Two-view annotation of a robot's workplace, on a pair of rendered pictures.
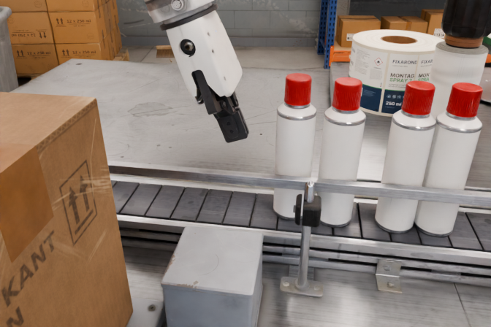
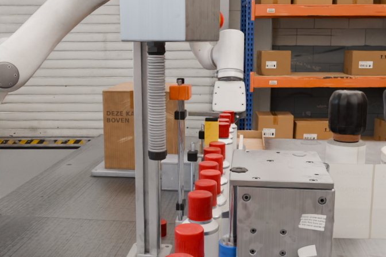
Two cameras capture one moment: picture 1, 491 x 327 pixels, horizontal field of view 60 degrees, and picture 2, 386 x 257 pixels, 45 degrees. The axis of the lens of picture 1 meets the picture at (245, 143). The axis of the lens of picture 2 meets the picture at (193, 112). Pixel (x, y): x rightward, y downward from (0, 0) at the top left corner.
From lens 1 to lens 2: 142 cm
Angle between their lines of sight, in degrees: 84
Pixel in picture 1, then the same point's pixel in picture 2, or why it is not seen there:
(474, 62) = (328, 149)
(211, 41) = (217, 89)
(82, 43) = not seen: outside the picture
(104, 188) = (168, 117)
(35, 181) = not seen: hidden behind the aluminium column
